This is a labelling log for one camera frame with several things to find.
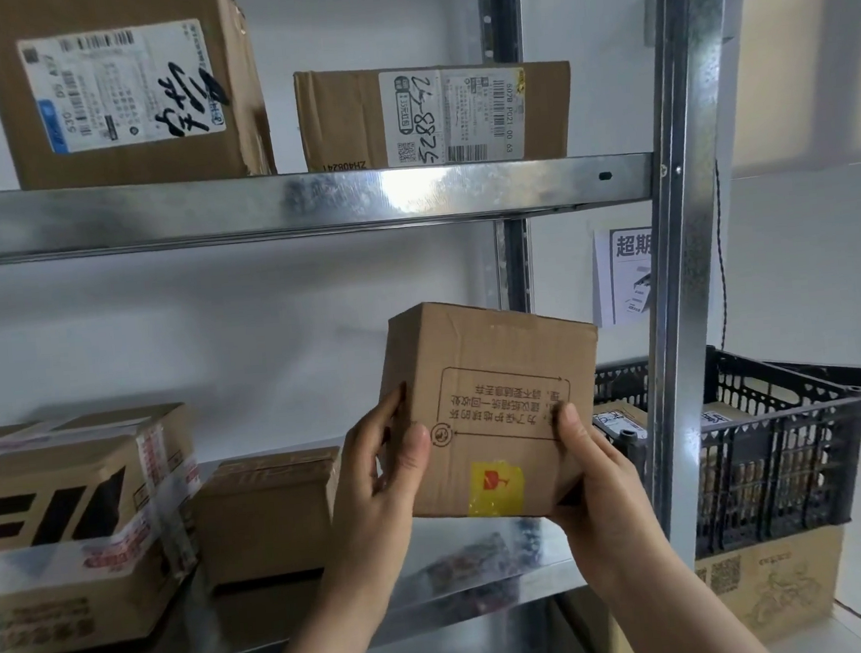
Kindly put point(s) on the person's right hand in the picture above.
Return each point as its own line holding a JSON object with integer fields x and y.
{"x": 616, "y": 516}

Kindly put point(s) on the person's left hand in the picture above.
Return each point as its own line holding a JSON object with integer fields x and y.
{"x": 371, "y": 520}

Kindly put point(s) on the cardboard box with glass symbol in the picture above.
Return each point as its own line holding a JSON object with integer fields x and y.
{"x": 620, "y": 419}

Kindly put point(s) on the small glossy-taped cardboard box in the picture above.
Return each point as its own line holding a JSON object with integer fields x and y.
{"x": 267, "y": 521}

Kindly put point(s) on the cube box with taped top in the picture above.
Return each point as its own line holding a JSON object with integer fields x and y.
{"x": 724, "y": 415}

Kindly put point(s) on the line-drawing printed cardboard box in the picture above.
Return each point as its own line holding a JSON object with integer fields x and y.
{"x": 778, "y": 585}

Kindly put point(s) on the black plastic crate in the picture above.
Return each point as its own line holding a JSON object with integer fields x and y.
{"x": 783, "y": 458}

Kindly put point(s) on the box with red-yellow tape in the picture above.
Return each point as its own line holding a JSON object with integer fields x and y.
{"x": 477, "y": 348}

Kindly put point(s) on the box with black logo tape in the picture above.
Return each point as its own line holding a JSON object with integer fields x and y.
{"x": 41, "y": 487}

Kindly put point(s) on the metal shelving rack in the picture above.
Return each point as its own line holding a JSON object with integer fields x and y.
{"x": 169, "y": 213}

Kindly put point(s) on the box 5288 label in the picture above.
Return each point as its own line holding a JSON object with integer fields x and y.
{"x": 340, "y": 121}

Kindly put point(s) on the brown parcel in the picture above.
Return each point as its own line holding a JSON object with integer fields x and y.
{"x": 4, "y": 110}

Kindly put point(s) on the person's left forearm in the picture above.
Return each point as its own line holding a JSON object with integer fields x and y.
{"x": 322, "y": 643}

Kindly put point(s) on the person's right forearm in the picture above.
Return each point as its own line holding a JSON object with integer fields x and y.
{"x": 684, "y": 622}

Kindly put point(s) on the white printed notice sheet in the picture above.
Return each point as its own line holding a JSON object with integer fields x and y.
{"x": 621, "y": 285}

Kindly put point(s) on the dark-framed window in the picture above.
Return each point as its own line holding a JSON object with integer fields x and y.
{"x": 810, "y": 47}

